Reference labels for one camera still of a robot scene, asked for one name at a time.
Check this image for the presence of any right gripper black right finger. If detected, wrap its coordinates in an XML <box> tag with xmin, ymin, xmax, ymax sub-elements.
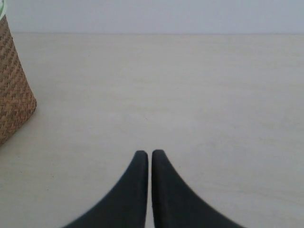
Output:
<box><xmin>152</xmin><ymin>150</ymin><xmax>242</xmax><ymax>228</ymax></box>

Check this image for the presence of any white green plastic bin liner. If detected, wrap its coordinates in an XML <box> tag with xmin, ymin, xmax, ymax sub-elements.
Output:
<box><xmin>0</xmin><ymin>0</ymin><xmax>7</xmax><ymax>19</ymax></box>

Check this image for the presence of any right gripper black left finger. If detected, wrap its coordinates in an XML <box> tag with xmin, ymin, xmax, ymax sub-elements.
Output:
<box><xmin>66</xmin><ymin>151</ymin><xmax>149</xmax><ymax>228</ymax></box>

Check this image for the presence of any woven wicker waste basket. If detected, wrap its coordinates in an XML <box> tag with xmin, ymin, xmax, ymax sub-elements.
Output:
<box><xmin>0</xmin><ymin>16</ymin><xmax>37</xmax><ymax>145</ymax></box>

